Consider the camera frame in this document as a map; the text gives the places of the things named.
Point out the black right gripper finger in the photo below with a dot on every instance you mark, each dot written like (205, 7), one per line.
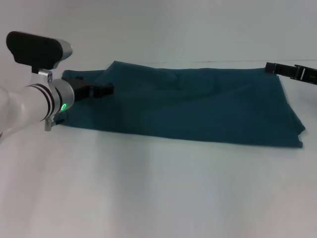
(280, 69)

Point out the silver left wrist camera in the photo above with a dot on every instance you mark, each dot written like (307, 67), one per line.
(34, 50)

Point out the teal blue t-shirt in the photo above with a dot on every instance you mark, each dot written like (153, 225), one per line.
(198, 104)

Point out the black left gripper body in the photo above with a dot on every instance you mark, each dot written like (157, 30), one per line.
(81, 90)

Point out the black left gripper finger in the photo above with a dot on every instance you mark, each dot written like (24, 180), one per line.
(102, 94)
(105, 87)

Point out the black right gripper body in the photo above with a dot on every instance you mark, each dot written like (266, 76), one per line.
(307, 74)

